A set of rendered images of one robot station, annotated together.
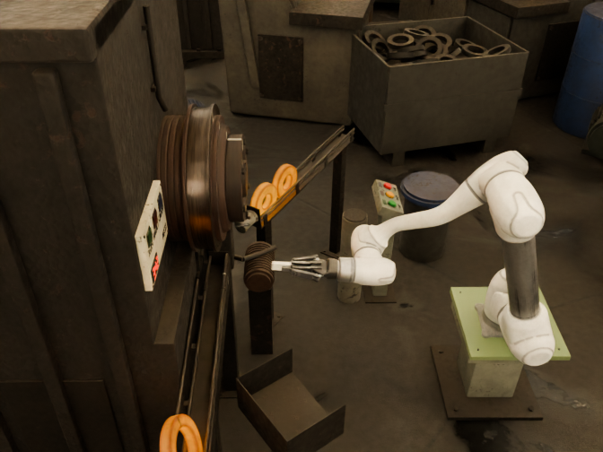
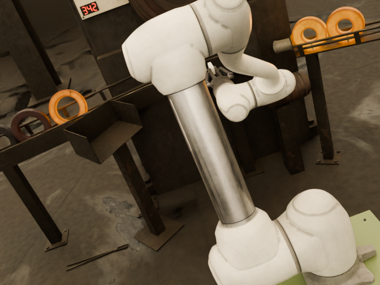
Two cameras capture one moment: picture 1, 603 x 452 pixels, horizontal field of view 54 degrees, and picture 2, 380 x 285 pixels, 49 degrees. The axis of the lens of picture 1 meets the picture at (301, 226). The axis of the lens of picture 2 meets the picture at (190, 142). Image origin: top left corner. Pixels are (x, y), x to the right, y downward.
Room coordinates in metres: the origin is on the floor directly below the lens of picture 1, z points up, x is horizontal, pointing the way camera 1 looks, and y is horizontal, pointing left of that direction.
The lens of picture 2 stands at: (1.50, -1.64, 1.40)
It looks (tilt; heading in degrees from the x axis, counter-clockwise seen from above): 30 degrees down; 92
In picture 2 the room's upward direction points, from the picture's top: 20 degrees counter-clockwise
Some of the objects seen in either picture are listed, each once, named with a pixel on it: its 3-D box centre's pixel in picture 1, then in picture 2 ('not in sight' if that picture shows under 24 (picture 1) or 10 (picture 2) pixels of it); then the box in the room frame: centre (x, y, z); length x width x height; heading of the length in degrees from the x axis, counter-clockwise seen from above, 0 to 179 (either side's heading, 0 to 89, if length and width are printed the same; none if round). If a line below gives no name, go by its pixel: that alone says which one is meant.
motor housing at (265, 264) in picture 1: (260, 300); (292, 124); (1.95, 0.18, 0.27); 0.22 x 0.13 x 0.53; 2
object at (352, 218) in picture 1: (352, 257); not in sight; (2.28, -0.25, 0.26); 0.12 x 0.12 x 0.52
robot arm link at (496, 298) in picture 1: (510, 294); (317, 229); (1.71, -0.82, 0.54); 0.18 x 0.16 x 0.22; 4
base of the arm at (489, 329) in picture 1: (501, 313); (336, 259); (1.75, -0.82, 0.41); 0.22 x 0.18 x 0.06; 178
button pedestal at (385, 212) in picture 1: (383, 244); not in sight; (2.32, -0.41, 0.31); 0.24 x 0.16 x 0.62; 2
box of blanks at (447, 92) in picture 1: (425, 86); not in sight; (4.11, -0.90, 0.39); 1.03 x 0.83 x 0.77; 107
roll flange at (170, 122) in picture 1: (181, 178); not in sight; (1.62, 0.38, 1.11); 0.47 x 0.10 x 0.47; 2
